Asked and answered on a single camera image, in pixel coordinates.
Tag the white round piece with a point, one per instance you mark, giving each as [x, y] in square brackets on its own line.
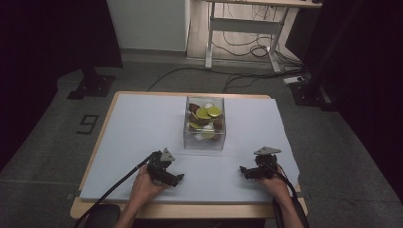
[207, 127]
[208, 104]

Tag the clear plastic box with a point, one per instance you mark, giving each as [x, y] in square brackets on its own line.
[205, 144]

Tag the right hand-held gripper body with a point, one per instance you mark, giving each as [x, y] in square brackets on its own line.
[266, 166]

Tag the person's right hand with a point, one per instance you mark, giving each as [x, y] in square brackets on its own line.
[278, 188]

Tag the light blue table sheet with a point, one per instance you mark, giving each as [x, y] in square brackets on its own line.
[142, 133]

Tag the white metal desk frame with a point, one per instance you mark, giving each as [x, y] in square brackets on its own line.
[244, 26]

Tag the dark curtain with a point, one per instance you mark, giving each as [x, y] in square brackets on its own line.
[38, 63]
[364, 79]

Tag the pile of brown green halves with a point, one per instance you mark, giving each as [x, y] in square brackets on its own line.
[202, 113]

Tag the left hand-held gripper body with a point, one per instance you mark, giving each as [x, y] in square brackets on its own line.
[158, 167]

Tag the person's left hand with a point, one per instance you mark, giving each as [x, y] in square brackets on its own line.
[142, 188]

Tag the white cabinet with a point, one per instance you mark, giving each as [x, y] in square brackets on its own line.
[145, 25]

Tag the white power strip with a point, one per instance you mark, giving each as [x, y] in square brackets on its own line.
[293, 79]

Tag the wooden table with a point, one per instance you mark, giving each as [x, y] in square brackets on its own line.
[190, 210]

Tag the black stand base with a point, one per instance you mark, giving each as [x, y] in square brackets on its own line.
[312, 93]
[93, 85]

